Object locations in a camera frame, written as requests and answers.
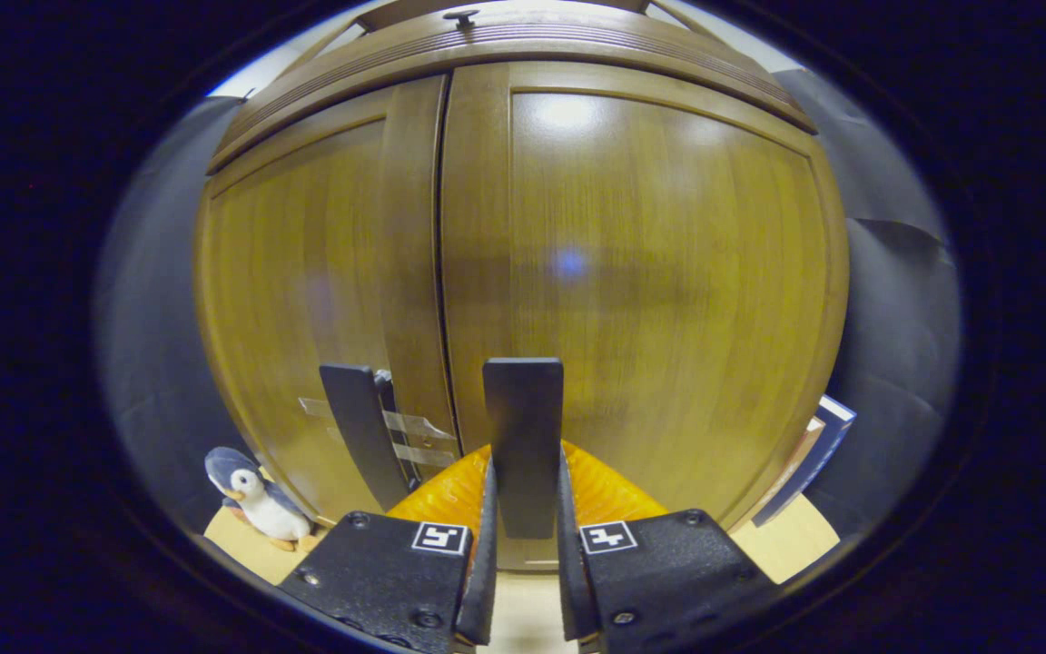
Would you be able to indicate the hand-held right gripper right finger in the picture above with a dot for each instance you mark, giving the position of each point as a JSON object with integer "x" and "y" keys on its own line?
{"x": 570, "y": 581}

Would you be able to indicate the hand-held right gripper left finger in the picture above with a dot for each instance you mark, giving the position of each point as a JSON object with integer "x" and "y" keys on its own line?
{"x": 479, "y": 581}

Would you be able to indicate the wooden shoe cabinet door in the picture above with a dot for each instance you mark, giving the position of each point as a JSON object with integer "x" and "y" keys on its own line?
{"x": 668, "y": 272}
{"x": 305, "y": 272}

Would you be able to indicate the wooden double-door shoe cabinet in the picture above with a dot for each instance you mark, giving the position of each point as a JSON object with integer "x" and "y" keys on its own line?
{"x": 305, "y": 109}

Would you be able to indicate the wooden cabinet drawer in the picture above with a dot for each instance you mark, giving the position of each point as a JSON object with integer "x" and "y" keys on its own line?
{"x": 532, "y": 41}

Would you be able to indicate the penguin plush toy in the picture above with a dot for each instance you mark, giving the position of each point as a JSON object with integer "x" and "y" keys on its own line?
{"x": 264, "y": 509}

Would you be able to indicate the dark blue hardcover book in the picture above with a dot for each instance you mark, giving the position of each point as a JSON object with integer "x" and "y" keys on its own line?
{"x": 818, "y": 454}

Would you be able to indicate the black backdrop cloth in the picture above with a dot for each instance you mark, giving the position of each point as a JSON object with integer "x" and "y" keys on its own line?
{"x": 895, "y": 318}

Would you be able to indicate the black drawer knob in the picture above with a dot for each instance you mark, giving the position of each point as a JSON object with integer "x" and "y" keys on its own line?
{"x": 461, "y": 15}

